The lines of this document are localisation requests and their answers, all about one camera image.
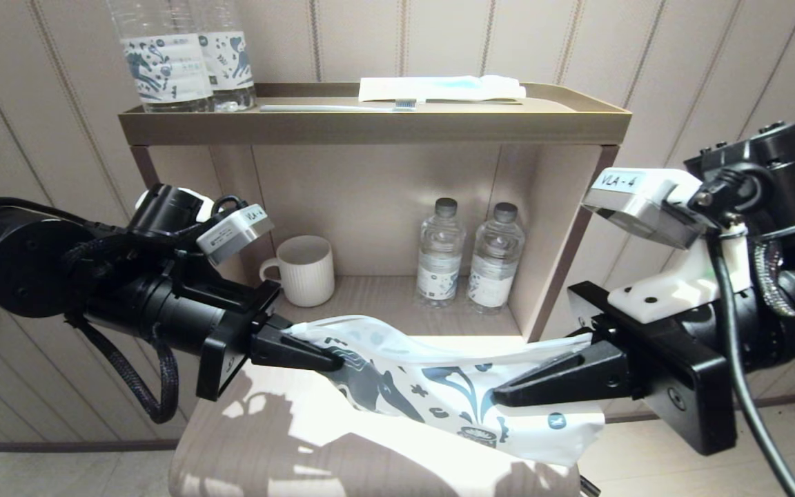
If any white ribbed ceramic mug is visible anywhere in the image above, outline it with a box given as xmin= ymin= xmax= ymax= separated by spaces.
xmin=260 ymin=235 xmax=335 ymax=308

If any white blue toothpaste packet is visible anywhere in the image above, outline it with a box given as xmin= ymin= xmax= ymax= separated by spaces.
xmin=359 ymin=75 xmax=527 ymax=104

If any small clear water bottle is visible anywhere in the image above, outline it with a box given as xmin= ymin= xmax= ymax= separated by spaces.
xmin=417 ymin=198 xmax=466 ymax=309
xmin=467 ymin=202 xmax=526 ymax=315

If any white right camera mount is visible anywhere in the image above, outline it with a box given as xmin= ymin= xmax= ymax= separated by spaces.
xmin=608 ymin=235 xmax=754 ymax=325

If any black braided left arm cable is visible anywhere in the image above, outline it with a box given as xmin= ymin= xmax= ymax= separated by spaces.
xmin=66 ymin=314 xmax=179 ymax=425

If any white blue horse pouch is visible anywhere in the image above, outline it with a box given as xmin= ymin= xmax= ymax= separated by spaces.
xmin=284 ymin=315 xmax=605 ymax=468

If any beige wooden shelf cabinet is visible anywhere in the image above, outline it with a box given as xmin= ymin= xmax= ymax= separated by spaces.
xmin=130 ymin=144 xmax=620 ymax=346

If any pale blue toothbrush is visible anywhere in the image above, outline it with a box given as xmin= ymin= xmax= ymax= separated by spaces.
xmin=259 ymin=99 xmax=418 ymax=113

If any large clear water bottle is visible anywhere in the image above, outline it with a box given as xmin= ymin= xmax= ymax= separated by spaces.
xmin=106 ymin=0 xmax=215 ymax=113
xmin=194 ymin=0 xmax=257 ymax=113

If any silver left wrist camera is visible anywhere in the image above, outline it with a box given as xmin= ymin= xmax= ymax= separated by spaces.
xmin=196 ymin=204 xmax=275 ymax=266

